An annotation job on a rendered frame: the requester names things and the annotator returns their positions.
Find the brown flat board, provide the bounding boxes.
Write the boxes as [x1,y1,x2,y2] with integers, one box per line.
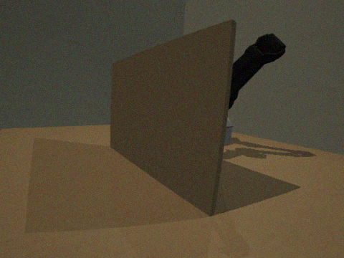
[110,19,237,216]

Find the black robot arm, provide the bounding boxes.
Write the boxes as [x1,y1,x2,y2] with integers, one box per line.
[229,34,286,109]

